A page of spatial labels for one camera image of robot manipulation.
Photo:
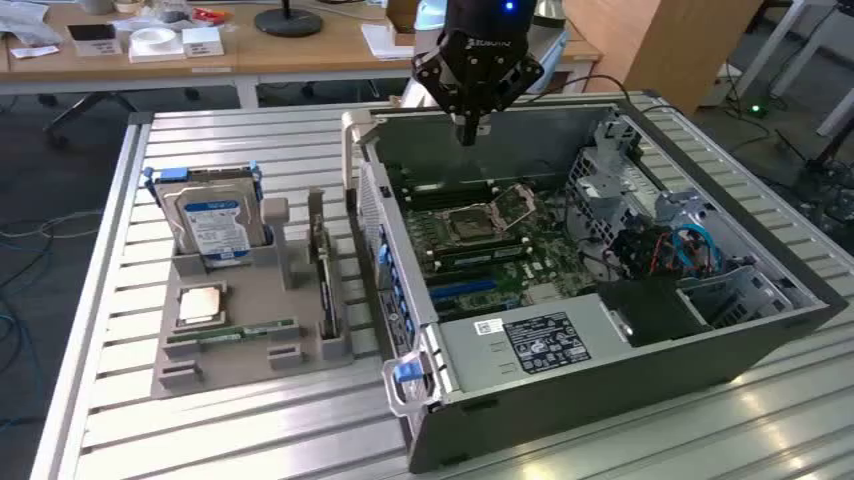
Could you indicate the green motherboard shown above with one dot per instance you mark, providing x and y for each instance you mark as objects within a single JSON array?
[{"x": 547, "y": 250}]

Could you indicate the wooden desk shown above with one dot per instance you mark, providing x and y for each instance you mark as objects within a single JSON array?
[{"x": 134, "y": 70}]

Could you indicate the white paper card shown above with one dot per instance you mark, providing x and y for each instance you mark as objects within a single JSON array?
[{"x": 34, "y": 51}]

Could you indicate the CPU chip with metal lid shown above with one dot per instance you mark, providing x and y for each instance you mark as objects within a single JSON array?
[{"x": 200, "y": 304}]

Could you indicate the dark filled bag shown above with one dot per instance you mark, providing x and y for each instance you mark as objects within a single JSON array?
[{"x": 170, "y": 14}]

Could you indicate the brown cardboard box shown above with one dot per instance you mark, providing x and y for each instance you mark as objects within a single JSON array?
[{"x": 400, "y": 15}]

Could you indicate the black chair base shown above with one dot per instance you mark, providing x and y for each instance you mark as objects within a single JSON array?
[{"x": 87, "y": 107}]

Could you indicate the grey power supply unit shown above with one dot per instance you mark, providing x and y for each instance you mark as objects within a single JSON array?
[{"x": 481, "y": 360}]

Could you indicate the grey parts rack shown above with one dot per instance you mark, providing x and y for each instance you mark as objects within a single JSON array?
[{"x": 267, "y": 300}]

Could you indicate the hard disk in blue caddy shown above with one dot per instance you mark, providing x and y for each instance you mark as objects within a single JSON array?
[{"x": 207, "y": 220}]

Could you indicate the grey cup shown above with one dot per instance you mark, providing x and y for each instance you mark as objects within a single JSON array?
[{"x": 96, "y": 6}]

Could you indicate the white box with black lid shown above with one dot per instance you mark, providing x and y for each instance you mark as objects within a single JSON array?
[{"x": 94, "y": 32}]

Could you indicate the red small item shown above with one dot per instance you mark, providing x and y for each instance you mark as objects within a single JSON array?
[{"x": 208, "y": 17}]

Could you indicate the wooden cabinet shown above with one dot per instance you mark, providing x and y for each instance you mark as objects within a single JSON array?
[{"x": 667, "y": 50}]

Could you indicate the clear plastic bag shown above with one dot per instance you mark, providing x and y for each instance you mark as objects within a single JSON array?
[{"x": 27, "y": 25}]

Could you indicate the low metal disk bay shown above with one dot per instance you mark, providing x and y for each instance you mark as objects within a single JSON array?
[{"x": 734, "y": 300}]

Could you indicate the dark grey PC case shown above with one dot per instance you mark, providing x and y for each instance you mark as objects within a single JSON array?
[{"x": 601, "y": 400}]

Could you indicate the black expansion slot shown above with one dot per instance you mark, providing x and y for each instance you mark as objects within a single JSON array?
[{"x": 461, "y": 277}]

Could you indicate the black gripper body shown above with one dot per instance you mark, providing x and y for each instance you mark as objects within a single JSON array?
[{"x": 483, "y": 50}]

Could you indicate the black lamp base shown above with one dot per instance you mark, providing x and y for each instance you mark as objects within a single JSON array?
[{"x": 287, "y": 25}]

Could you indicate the tall metal disk bay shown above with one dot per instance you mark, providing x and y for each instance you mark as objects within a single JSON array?
[{"x": 601, "y": 200}]

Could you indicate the green RAM stick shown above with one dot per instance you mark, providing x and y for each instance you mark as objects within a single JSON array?
[{"x": 227, "y": 332}]

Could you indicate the metal socket cover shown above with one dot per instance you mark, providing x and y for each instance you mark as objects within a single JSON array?
[{"x": 514, "y": 205}]

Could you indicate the blue case latch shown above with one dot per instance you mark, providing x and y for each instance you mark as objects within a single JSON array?
[{"x": 406, "y": 374}]

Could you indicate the stack of white papers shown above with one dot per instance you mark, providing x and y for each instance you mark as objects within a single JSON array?
[{"x": 383, "y": 45}]

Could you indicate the green indicator light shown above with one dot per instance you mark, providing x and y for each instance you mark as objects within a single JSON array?
[{"x": 757, "y": 108}]

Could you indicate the graphics card with black cooler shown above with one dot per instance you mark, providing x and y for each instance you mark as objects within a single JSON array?
[{"x": 324, "y": 280}]

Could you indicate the black fan shroud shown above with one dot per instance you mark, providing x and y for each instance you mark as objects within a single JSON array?
[{"x": 647, "y": 310}]

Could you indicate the white tape roll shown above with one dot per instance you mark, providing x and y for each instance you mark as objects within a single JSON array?
[{"x": 136, "y": 37}]

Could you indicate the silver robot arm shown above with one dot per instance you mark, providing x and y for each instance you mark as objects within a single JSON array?
[{"x": 416, "y": 92}]

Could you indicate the white desk frame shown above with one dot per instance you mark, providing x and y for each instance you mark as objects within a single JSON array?
[{"x": 766, "y": 47}]

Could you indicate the flat white box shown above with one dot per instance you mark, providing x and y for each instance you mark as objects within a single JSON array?
[{"x": 167, "y": 56}]

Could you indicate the CPU socket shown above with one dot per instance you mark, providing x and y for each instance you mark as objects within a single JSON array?
[{"x": 470, "y": 225}]

